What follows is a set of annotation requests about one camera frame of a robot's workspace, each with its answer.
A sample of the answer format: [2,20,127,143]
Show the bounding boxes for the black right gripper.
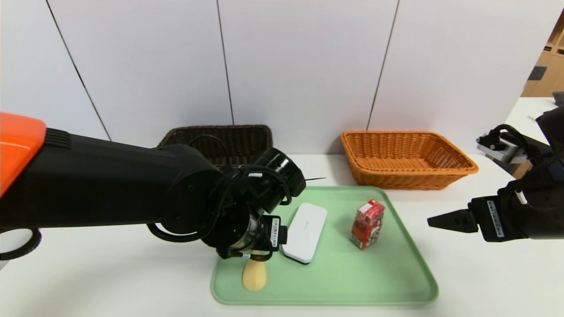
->
[427,186,564,242]

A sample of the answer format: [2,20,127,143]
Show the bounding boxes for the white side table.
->
[505,97,564,138]

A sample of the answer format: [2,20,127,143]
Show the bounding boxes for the red drink carton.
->
[350,199,386,250]

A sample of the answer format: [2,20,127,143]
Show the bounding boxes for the light wooden shelf unit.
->
[521,9,564,98]

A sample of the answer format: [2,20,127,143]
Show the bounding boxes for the white rectangular case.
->
[282,203,328,264]

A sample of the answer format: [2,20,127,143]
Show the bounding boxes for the yellow spoon with blue handle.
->
[242,258,267,292]

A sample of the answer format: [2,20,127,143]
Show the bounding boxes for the dark brown wicker basket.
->
[157,125,274,170]

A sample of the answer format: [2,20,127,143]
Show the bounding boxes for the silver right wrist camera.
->
[476,132,527,164]

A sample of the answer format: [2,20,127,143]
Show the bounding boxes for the orange wicker basket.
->
[340,130,479,190]

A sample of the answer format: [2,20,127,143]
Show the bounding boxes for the light green plastic tray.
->
[211,186,439,306]

